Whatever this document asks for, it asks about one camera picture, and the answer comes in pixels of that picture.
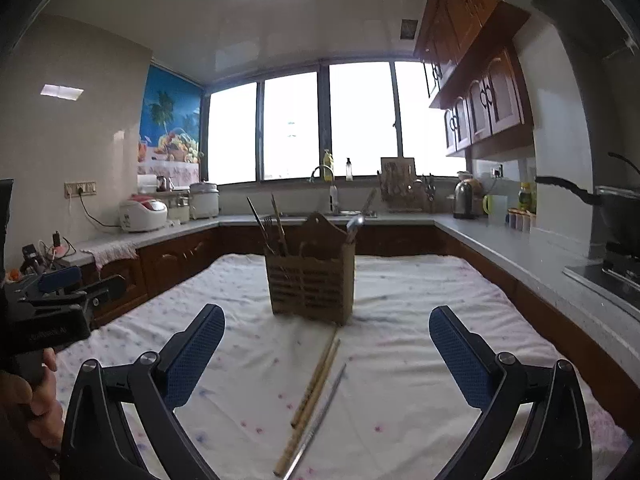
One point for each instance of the wooden cutting board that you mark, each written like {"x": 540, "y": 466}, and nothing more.
{"x": 397, "y": 180}

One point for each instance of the ceiling vent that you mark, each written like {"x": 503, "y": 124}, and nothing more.
{"x": 409, "y": 29}

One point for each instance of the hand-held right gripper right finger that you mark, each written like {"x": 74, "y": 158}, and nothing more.
{"x": 460, "y": 355}

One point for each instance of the green label oil bottle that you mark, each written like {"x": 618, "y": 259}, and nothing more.
{"x": 525, "y": 196}

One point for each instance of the curved kitchen faucet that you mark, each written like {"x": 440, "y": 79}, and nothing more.
{"x": 332, "y": 195}

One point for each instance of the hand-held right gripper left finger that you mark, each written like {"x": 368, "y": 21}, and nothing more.
{"x": 195, "y": 355}

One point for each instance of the green plastic cup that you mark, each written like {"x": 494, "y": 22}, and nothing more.
{"x": 492, "y": 210}

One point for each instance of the speckled white tablecloth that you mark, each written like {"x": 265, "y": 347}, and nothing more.
{"x": 400, "y": 310}

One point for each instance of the brown wooden upper cabinets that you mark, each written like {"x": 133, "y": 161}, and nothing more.
{"x": 470, "y": 60}

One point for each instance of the white pink rice cooker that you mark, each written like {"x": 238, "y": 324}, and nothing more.
{"x": 142, "y": 214}

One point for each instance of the wooden utensil holder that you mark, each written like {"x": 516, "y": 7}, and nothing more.
{"x": 310, "y": 285}

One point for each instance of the clear pump soap bottle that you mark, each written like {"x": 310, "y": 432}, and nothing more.
{"x": 349, "y": 170}

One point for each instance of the kitchen tool rack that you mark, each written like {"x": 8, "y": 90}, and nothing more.
{"x": 428, "y": 192}

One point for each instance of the row of seasoning jars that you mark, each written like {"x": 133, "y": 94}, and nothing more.
{"x": 520, "y": 220}

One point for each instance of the dark wooden chopstick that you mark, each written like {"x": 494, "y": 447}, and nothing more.
{"x": 259, "y": 222}

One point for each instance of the wall socket strip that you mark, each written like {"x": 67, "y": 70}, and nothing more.
{"x": 80, "y": 189}

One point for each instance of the floral cloth towel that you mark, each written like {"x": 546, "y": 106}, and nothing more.
{"x": 112, "y": 252}

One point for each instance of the metal chopstick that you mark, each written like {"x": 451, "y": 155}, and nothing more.
{"x": 320, "y": 420}

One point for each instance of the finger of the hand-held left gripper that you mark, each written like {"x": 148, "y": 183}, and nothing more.
{"x": 102, "y": 290}
{"x": 60, "y": 279}

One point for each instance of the dark glass jug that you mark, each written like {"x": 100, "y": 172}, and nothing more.
{"x": 164, "y": 183}

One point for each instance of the white storage box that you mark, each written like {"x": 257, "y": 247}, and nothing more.
{"x": 147, "y": 185}

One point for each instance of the person's left hand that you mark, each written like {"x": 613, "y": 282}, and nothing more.
{"x": 35, "y": 415}

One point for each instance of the steel electric kettle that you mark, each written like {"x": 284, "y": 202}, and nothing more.
{"x": 466, "y": 197}

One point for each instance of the black wok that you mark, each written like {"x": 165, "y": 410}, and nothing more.
{"x": 617, "y": 215}

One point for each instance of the gas stove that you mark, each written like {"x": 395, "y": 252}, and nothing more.
{"x": 610, "y": 280}

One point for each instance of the white wall socket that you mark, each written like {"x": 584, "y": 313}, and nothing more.
{"x": 496, "y": 170}

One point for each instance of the kitchen window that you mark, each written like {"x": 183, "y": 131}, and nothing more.
{"x": 360, "y": 120}

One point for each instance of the steel kitchen sink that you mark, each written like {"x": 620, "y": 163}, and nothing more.
{"x": 365, "y": 214}

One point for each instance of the bamboo chopstick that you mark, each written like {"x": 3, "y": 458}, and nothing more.
{"x": 310, "y": 405}
{"x": 312, "y": 380}
{"x": 370, "y": 200}
{"x": 278, "y": 225}

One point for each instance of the tropical fruit wall poster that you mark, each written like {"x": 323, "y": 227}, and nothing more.
{"x": 170, "y": 120}

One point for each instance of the yellow dish soap bottle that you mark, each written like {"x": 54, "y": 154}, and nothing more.
{"x": 328, "y": 160}

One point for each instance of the white pot appliance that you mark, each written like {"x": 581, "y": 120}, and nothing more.
{"x": 204, "y": 200}

